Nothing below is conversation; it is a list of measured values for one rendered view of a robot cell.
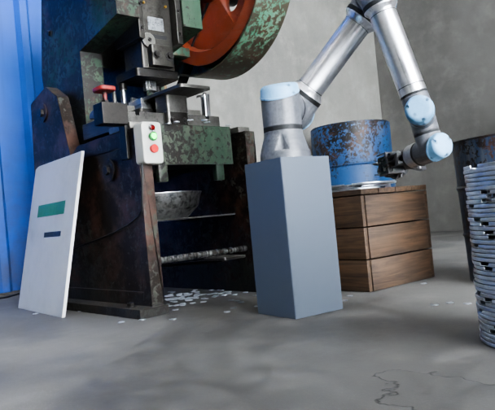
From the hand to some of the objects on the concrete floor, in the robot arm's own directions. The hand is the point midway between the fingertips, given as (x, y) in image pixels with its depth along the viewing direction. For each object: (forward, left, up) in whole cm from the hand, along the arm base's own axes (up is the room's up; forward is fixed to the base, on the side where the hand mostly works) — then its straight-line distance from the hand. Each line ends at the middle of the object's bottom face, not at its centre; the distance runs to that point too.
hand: (382, 170), depth 200 cm
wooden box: (+23, -8, -40) cm, 47 cm away
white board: (+94, +88, -41) cm, 135 cm away
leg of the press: (+81, +79, -41) cm, 120 cm away
